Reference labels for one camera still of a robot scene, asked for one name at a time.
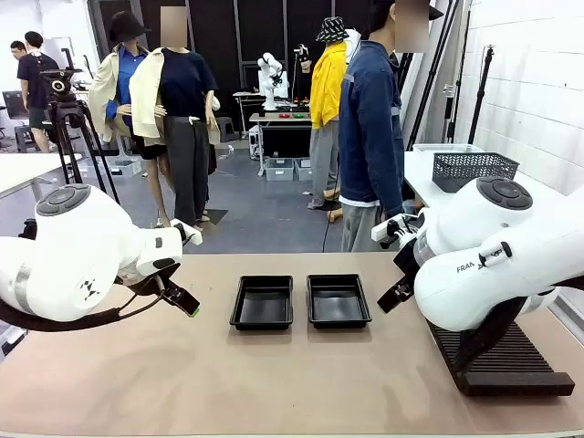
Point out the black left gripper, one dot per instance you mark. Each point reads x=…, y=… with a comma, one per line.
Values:
x=171, y=277

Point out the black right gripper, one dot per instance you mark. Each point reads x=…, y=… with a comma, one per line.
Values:
x=407, y=261

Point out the black ESD tray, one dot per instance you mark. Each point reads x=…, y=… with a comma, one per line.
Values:
x=338, y=302
x=261, y=303

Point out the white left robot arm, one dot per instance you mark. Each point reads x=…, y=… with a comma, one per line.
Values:
x=68, y=255

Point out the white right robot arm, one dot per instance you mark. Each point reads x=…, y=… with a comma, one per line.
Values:
x=479, y=255

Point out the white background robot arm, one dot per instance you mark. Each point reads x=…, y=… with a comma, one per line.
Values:
x=269, y=77

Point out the dark floor mat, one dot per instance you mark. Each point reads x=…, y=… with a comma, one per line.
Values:
x=214, y=216

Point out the white side table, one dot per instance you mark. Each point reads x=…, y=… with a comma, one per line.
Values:
x=422, y=171

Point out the black slotted board rack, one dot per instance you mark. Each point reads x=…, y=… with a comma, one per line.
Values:
x=515, y=360

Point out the grey plastic basket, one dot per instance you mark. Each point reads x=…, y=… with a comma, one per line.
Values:
x=474, y=169

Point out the grey storage bin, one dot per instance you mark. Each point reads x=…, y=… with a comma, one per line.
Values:
x=279, y=169
x=303, y=169

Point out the person in denim jacket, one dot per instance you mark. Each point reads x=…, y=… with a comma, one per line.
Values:
x=369, y=137

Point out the white computer case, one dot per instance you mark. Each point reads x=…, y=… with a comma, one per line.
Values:
x=254, y=142

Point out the grey step stool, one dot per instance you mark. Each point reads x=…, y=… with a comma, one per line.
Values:
x=226, y=128

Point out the background work table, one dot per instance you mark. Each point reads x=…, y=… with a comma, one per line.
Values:
x=278, y=121

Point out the white table with leg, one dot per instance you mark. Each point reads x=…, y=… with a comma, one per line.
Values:
x=27, y=171

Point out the black leaning poles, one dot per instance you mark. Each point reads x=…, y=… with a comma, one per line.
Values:
x=433, y=82

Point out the mannequin with navy shirt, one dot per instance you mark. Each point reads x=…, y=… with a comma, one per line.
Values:
x=182, y=82

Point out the mannequin with yellow hoodie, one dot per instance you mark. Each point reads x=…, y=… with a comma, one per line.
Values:
x=326, y=86

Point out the black light stand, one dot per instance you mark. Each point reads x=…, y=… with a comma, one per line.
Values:
x=481, y=91

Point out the black stool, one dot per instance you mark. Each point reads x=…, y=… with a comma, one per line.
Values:
x=26, y=137

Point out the mannequin with beige jacket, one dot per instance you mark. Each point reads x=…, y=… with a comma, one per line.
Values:
x=102, y=86

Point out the black-clad figure with headset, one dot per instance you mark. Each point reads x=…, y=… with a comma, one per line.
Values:
x=303, y=68

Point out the white hoodie mannequin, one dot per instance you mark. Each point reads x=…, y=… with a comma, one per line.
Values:
x=353, y=43

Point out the person in black t-shirt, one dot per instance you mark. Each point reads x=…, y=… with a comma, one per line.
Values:
x=34, y=77

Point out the person with black hair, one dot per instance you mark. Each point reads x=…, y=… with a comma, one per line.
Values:
x=18, y=48

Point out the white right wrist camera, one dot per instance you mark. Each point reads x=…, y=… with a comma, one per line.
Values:
x=394, y=228

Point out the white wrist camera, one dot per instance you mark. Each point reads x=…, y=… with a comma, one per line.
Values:
x=394, y=228
x=188, y=232

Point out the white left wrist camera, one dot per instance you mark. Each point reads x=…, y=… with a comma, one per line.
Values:
x=188, y=232

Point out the black camera tripod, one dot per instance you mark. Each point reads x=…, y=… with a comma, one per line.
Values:
x=61, y=98

